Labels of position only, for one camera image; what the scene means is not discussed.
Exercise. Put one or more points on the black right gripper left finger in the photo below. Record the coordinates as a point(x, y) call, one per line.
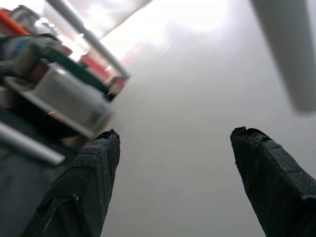
point(84, 182)

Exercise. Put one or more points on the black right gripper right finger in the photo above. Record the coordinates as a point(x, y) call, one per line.
point(276, 182)

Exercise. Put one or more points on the black round wok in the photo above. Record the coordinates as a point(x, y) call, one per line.
point(49, 123)

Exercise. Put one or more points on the green-lidded clear storage bin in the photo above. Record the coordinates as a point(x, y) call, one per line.
point(69, 98)

